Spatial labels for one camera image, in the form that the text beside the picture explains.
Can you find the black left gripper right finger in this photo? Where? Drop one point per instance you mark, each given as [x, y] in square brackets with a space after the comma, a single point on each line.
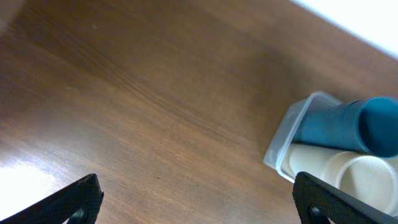
[319, 202]

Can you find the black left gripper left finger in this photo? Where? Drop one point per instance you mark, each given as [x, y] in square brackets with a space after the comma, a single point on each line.
[78, 202]

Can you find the beige plastic cup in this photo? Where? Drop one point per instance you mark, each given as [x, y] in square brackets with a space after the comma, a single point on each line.
[369, 179]

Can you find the blue plastic cup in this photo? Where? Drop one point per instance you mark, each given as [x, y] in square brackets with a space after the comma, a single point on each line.
[365, 126]

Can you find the clear plastic container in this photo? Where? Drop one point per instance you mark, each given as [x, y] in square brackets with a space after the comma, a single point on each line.
[285, 133]

